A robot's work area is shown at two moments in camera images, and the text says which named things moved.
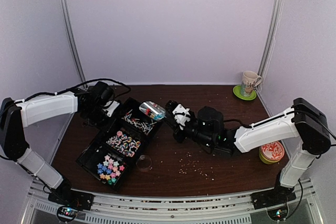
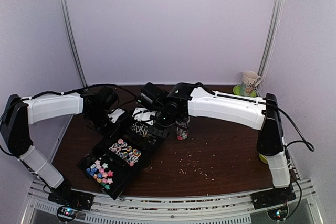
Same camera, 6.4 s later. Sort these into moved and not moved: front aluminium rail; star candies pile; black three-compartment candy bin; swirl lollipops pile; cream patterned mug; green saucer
Moved: star candies pile; black three-compartment candy bin; swirl lollipops pile
Not moved: green saucer; front aluminium rail; cream patterned mug
